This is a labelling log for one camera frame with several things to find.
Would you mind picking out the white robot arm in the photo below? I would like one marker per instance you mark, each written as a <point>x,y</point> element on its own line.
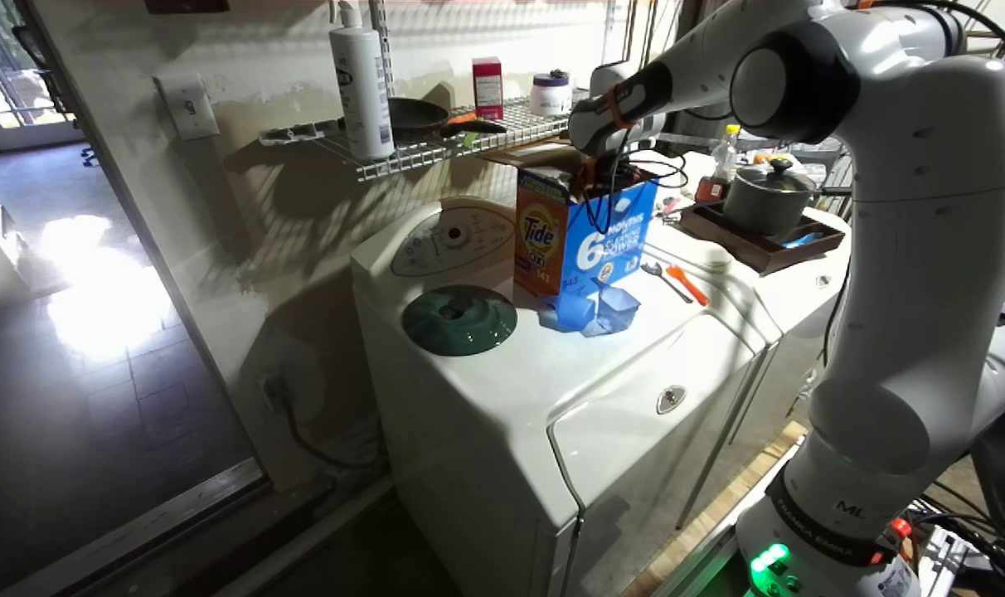
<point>917,359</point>

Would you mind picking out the blue plastic scoop cup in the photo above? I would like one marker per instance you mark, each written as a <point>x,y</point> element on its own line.
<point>613,313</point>

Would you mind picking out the blue detergent box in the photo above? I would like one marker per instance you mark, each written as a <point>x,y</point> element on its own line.
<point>579,225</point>

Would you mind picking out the black metal spoon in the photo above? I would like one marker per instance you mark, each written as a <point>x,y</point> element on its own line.
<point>658,273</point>

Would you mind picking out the orange plastic spoon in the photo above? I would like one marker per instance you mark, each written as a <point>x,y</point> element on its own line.
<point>689,284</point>

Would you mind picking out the green round lid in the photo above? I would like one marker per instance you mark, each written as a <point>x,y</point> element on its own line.
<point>459,318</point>

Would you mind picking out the white washing machine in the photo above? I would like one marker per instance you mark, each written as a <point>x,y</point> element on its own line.
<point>550,464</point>

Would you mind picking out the black frying pan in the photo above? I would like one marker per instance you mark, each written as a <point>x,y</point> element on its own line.
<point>415,121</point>

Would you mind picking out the white jar purple lid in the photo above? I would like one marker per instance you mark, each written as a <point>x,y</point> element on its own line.
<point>553,95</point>

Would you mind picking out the white dryer machine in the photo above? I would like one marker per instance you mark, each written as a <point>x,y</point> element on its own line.
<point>779,317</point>

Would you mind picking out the dark wooden tray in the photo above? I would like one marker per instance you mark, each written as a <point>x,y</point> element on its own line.
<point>765,256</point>

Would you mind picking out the grey cooking pot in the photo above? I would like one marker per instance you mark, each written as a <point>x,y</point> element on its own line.
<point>768,200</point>

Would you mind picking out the white spray bottle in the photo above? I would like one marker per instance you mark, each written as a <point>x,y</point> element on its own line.
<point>360,74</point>

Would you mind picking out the white wire shelf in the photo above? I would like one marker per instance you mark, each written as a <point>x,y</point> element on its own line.
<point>465,133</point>

